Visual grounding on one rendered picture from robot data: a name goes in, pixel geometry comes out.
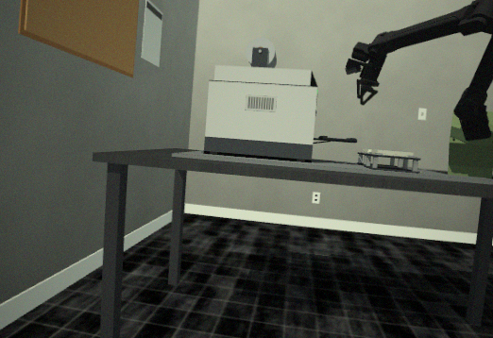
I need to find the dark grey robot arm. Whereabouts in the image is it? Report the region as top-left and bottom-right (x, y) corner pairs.
(345, 0), (493, 141)

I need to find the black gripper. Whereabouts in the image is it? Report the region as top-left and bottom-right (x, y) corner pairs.
(357, 67), (382, 105)

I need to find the white cylinder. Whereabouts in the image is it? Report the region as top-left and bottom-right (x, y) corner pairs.
(246, 38), (277, 68)

